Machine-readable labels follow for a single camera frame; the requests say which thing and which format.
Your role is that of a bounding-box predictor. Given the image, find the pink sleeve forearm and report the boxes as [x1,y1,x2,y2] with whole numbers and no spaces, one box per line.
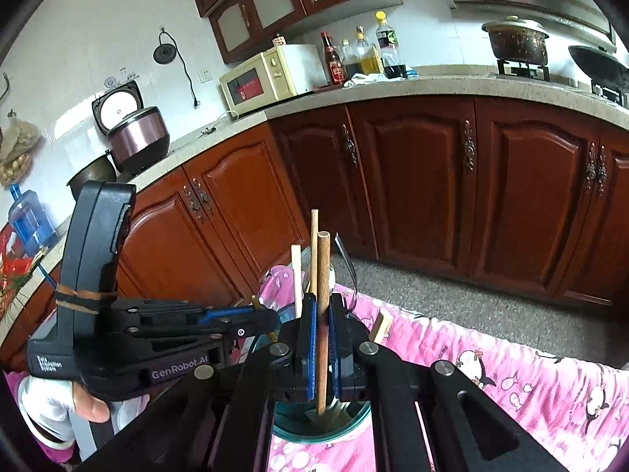
[4,372,76,463]

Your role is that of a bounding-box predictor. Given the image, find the lower wooden kitchen cabinets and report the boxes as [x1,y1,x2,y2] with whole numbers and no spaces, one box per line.
[0,95,629,370]

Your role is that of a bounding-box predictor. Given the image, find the left hand white glove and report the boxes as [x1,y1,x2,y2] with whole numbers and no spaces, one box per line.
[21,375,149,459]

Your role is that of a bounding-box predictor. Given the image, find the white spoon in cup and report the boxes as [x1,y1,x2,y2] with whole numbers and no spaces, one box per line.
[290,244,303,319]

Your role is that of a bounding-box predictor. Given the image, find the white utensil holder cup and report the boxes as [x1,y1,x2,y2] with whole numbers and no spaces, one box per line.
[270,264,373,446]

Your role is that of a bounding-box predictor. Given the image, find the blue water jug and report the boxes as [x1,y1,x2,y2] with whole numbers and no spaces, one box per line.
[9,184,57,258]

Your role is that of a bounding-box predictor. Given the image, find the dark metal bowl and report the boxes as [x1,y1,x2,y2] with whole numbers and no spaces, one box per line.
[67,153,117,200]

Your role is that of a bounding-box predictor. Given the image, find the maroon rice cooker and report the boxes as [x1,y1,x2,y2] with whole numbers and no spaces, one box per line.
[92,80,171,177]

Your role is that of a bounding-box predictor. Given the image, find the pink penguin blanket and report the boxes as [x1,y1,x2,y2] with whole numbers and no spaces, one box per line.
[230,264,629,472]

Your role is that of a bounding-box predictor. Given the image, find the cream microwave oven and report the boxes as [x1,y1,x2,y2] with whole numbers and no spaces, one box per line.
[220,44,328,115]

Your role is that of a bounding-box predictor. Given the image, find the red sauce bottle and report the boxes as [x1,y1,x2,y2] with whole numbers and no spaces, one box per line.
[321,32,346,85]

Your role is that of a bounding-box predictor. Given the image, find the yellow cap oil bottle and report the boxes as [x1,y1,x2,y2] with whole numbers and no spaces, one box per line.
[355,26,384,75]

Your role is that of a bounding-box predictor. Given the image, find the dark soy sauce bottle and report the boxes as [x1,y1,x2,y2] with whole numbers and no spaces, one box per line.
[375,11,407,79]

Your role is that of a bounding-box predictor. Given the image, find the stew pot with lid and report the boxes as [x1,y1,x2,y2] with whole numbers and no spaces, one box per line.
[482,16,549,66]

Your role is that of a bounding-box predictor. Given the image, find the gas stove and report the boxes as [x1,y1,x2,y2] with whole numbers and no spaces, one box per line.
[497,60,628,109]

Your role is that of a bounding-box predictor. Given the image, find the black wok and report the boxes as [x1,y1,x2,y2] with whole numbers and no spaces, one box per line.
[568,45,629,92]

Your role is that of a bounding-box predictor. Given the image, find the black wall hook cable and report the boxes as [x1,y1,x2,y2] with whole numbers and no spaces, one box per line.
[152,26,200,109]

